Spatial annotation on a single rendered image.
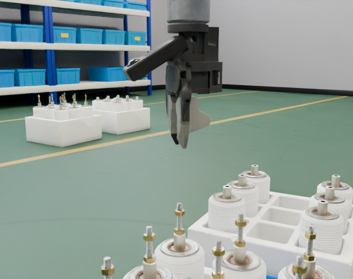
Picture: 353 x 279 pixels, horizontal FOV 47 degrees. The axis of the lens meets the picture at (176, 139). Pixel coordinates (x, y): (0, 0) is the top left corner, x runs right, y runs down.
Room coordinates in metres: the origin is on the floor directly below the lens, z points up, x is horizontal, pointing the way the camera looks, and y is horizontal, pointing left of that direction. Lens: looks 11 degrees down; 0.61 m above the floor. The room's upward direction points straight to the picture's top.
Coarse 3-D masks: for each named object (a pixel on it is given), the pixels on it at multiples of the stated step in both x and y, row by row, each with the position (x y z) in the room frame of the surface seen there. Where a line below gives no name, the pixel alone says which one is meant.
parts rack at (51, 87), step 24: (0, 0) 4.85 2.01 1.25; (24, 0) 5.07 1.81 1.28; (48, 0) 5.31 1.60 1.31; (48, 24) 5.30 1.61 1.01; (0, 48) 4.81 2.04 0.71; (24, 48) 5.04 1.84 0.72; (48, 48) 5.28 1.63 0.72; (72, 48) 5.56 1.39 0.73; (96, 48) 5.85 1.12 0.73; (120, 48) 6.18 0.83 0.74; (144, 48) 6.56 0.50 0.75; (48, 72) 5.27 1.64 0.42; (48, 96) 5.30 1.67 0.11
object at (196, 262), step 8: (200, 248) 0.72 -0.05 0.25; (160, 256) 0.69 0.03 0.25; (168, 256) 0.69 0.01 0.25; (192, 256) 0.69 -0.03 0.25; (200, 256) 0.70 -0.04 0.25; (160, 264) 0.69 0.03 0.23; (168, 264) 0.68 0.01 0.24; (176, 264) 0.67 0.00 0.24; (184, 264) 0.67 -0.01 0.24; (192, 264) 0.68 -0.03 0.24; (200, 264) 0.69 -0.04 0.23; (176, 272) 0.67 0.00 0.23; (184, 272) 0.67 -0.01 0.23; (192, 272) 0.68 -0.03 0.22; (200, 272) 0.69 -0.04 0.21
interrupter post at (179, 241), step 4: (176, 236) 0.71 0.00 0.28; (180, 236) 0.71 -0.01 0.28; (184, 236) 0.72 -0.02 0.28; (176, 240) 0.71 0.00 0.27; (180, 240) 0.71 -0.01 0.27; (184, 240) 0.72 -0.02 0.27; (176, 244) 0.71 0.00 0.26; (180, 244) 0.71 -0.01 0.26; (184, 244) 0.72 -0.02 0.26; (176, 248) 0.71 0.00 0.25; (180, 248) 0.71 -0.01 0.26; (184, 248) 0.72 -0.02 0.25
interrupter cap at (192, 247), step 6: (168, 240) 0.75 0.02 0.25; (186, 240) 0.75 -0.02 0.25; (192, 240) 0.74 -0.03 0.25; (162, 246) 0.72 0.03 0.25; (168, 246) 0.72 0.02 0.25; (186, 246) 0.73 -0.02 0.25; (192, 246) 0.72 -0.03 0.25; (198, 246) 0.72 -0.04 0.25; (162, 252) 0.70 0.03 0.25; (168, 252) 0.70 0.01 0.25; (174, 252) 0.70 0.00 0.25; (180, 252) 0.70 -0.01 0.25; (186, 252) 0.70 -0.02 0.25; (192, 252) 0.69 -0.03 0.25
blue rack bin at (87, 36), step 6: (78, 30) 5.75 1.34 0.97; (84, 30) 5.75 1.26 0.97; (90, 30) 5.83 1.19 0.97; (96, 30) 5.90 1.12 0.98; (102, 30) 5.98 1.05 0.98; (78, 36) 5.76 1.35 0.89; (84, 36) 5.76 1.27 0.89; (90, 36) 5.83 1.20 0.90; (96, 36) 5.91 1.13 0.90; (78, 42) 5.77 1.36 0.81; (84, 42) 5.76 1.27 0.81; (90, 42) 5.83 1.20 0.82; (96, 42) 5.91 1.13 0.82
